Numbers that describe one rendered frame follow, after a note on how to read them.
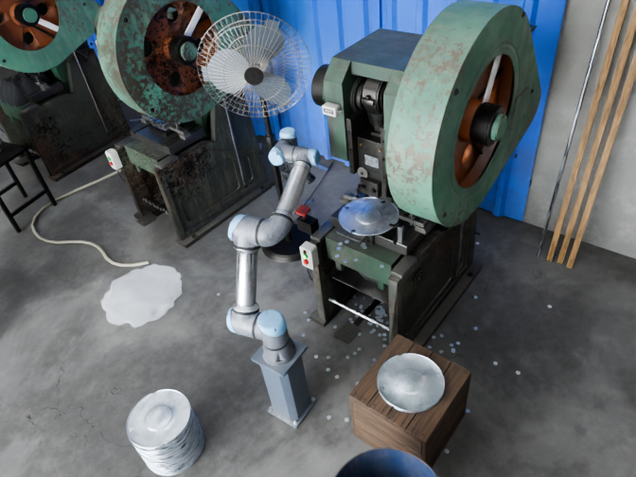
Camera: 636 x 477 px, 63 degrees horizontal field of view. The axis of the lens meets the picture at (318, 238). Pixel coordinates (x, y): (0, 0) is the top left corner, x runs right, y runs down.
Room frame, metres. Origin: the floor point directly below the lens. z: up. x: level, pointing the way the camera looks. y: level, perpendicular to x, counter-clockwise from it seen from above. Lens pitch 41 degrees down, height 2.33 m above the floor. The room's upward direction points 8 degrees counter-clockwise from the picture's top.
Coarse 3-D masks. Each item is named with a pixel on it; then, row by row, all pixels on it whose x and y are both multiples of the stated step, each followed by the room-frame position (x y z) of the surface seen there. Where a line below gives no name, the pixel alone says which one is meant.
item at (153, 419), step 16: (144, 400) 1.42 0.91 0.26; (160, 400) 1.41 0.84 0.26; (176, 400) 1.40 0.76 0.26; (144, 416) 1.34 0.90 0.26; (160, 416) 1.32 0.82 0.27; (176, 416) 1.32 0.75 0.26; (128, 432) 1.27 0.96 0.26; (144, 432) 1.26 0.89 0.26; (160, 432) 1.25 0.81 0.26; (176, 432) 1.24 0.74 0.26
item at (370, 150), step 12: (372, 132) 2.00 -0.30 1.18; (360, 144) 1.99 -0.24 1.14; (372, 144) 1.95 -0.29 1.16; (360, 156) 2.00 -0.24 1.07; (372, 156) 1.95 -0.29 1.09; (360, 168) 1.99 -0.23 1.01; (372, 168) 1.95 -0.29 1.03; (360, 180) 2.01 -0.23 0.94; (372, 180) 1.94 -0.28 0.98; (372, 192) 1.91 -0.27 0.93; (384, 192) 1.91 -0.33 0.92
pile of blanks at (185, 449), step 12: (192, 420) 1.31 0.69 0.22; (192, 432) 1.28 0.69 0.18; (132, 444) 1.22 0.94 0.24; (168, 444) 1.19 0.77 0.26; (180, 444) 1.22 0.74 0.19; (192, 444) 1.25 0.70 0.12; (144, 456) 1.20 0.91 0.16; (156, 456) 1.18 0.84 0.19; (168, 456) 1.19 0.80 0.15; (180, 456) 1.20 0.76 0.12; (192, 456) 1.23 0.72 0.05; (156, 468) 1.19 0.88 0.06; (168, 468) 1.18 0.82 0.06; (180, 468) 1.19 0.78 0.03
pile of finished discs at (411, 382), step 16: (384, 368) 1.35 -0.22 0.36; (400, 368) 1.34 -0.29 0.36; (416, 368) 1.33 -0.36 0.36; (432, 368) 1.32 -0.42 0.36; (384, 384) 1.27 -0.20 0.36; (400, 384) 1.26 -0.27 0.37; (416, 384) 1.25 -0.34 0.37; (432, 384) 1.24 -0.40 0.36; (400, 400) 1.18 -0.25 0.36; (416, 400) 1.17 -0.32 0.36; (432, 400) 1.16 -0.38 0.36
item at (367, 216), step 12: (348, 204) 2.03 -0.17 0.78; (360, 204) 2.02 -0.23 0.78; (372, 204) 2.01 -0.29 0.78; (384, 204) 1.99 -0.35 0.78; (348, 216) 1.94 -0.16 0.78; (360, 216) 1.92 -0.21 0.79; (372, 216) 1.91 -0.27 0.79; (384, 216) 1.91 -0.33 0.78; (396, 216) 1.89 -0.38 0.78; (348, 228) 1.85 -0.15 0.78; (360, 228) 1.84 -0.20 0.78; (372, 228) 1.83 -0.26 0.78; (384, 228) 1.82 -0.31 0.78
